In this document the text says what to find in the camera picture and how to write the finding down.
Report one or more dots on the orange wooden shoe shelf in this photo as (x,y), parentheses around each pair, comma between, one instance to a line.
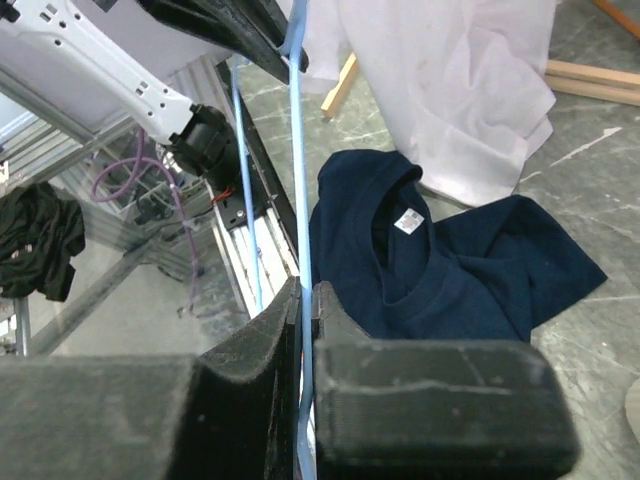
(617,14)

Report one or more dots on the wooden clothes rack frame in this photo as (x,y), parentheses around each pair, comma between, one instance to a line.
(575,79)

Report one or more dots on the black cloth pile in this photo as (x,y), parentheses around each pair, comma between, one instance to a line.
(40,234)

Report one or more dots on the white t shirt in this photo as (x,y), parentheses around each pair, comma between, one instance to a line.
(460,84)

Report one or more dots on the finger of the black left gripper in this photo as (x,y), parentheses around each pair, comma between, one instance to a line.
(254,29)

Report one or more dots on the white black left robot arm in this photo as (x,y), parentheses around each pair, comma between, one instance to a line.
(200,138)

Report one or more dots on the navy blue t shirt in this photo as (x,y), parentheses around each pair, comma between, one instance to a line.
(494,272)

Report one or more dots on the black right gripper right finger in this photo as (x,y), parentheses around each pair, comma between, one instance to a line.
(423,409)

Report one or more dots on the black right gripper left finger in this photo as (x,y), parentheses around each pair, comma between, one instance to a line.
(229,413)

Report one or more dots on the light blue wire hanger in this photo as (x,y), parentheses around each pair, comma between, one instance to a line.
(303,359)

